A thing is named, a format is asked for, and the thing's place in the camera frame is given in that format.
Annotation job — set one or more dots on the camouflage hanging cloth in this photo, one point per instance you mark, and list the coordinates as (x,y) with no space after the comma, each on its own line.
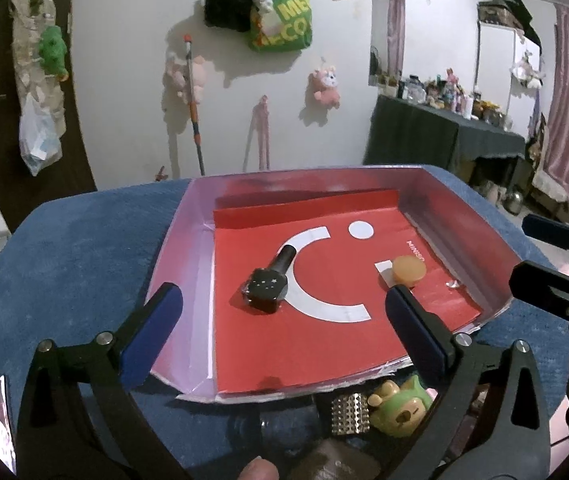
(32,15)

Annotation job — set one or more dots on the clear plastic cup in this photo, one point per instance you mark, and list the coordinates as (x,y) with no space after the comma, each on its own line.
(274,430)

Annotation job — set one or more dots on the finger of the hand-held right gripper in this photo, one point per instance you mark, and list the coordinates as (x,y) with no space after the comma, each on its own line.
(559,230)
(544,285)

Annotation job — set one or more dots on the pale pink plush toy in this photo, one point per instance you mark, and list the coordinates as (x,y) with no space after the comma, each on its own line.
(177,77)

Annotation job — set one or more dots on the green shopping bag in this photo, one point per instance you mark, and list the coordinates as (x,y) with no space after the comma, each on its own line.
(284,25)

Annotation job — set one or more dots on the metal pot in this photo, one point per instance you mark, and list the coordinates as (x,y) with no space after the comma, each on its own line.
(514,201)

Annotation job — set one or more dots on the silver studded cylinder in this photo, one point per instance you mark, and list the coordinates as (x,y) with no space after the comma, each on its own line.
(350,414)

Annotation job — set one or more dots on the dark bag on cabinet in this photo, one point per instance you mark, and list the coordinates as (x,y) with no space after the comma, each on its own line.
(504,10)

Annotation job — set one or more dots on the blue knitted blanket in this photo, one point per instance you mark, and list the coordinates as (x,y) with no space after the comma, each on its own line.
(64,260)

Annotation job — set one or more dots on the table with dark cloth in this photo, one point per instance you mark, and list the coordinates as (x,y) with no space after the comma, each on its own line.
(424,135)

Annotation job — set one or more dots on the green plush toy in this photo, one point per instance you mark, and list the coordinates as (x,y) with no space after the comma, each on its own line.
(53,50)

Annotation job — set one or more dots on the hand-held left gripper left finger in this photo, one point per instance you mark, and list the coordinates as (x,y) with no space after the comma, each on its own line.
(152,332)

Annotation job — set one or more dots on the group of bottles and figurines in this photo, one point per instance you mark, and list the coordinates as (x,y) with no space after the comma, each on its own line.
(444,92)

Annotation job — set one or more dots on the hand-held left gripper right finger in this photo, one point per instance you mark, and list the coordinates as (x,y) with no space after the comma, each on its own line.
(412,320)

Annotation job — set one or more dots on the wall mirror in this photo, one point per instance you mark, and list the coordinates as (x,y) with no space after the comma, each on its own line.
(387,30)

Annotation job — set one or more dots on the person's left hand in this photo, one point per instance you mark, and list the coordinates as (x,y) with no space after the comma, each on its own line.
(259,471)

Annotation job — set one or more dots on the black wristwatch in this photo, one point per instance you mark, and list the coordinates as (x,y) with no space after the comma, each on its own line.
(264,285)

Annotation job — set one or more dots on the white hanging plush toy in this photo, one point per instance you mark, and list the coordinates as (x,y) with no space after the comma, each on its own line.
(528,71)

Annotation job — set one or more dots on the clear plastic bag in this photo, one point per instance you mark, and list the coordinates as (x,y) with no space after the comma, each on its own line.
(39,140)

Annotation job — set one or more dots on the pink pig plush toy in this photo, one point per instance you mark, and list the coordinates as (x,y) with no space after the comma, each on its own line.
(325,87)

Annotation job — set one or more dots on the white cabinet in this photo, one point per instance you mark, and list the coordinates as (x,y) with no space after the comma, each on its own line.
(499,70)

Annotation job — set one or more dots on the green animal toy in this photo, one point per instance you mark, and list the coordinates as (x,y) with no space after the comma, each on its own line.
(399,410)

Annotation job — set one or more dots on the red cardboard box tray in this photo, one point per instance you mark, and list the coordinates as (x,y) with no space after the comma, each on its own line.
(314,340)

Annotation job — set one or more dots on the orange round container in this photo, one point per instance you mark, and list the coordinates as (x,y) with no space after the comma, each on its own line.
(409,270)

